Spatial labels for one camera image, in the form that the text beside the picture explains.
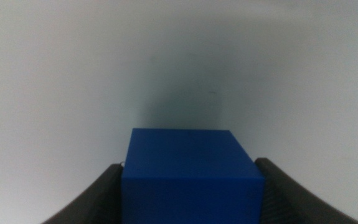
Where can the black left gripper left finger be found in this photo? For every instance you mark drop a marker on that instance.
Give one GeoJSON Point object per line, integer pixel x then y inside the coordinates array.
{"type": "Point", "coordinates": [101, 202]}

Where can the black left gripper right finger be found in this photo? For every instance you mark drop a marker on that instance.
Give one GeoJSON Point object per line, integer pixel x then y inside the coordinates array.
{"type": "Point", "coordinates": [287, 202]}

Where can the blue cube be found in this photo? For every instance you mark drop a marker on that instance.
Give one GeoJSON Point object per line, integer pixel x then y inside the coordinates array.
{"type": "Point", "coordinates": [191, 177]}

